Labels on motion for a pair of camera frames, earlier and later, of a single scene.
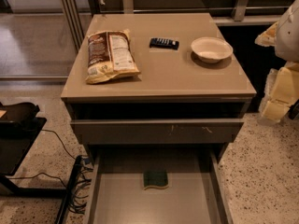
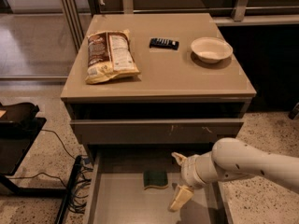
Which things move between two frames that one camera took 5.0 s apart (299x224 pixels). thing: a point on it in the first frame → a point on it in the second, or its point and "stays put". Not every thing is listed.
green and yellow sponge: (158, 180) stays put
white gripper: (288, 36) → (188, 172)
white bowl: (211, 49) stays put
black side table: (16, 137) stays put
